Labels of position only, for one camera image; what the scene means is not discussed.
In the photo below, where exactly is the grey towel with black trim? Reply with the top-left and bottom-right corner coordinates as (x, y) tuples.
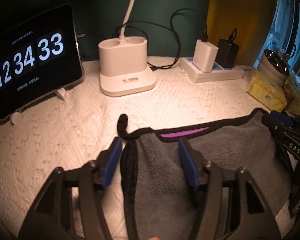
(117, 108), (291, 239)

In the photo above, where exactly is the yellow tissue pack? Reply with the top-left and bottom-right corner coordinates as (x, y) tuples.
(246, 68), (287, 112)

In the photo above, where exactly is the steel bowl on container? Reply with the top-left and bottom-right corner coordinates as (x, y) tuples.
(257, 49), (289, 87)

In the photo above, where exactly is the white patterned tablecloth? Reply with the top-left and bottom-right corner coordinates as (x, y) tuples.
(0, 61), (295, 239)

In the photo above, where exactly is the black charger adapter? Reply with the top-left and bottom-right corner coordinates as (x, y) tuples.
(215, 39), (239, 68)

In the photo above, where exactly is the white charger adapter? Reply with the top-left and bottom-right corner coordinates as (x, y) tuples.
(192, 40), (218, 73)

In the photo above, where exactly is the white tablet stand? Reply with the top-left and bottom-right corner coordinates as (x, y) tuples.
(10, 88), (66, 125)

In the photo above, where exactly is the white power strip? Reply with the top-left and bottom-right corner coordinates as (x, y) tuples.
(179, 57), (244, 83)

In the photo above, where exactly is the yellow curtain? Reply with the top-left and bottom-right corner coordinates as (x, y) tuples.
(207, 0), (277, 66)

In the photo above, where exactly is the white desk lamp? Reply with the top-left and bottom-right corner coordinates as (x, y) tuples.
(98, 0), (156, 97)

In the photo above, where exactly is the tablet showing clock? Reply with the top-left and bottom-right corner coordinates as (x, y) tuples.
(0, 5), (84, 121)

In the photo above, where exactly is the dark green curtain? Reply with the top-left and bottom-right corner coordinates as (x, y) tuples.
(74, 0), (209, 61)

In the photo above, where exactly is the black charging cable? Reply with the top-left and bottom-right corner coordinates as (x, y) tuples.
(111, 8), (210, 71)

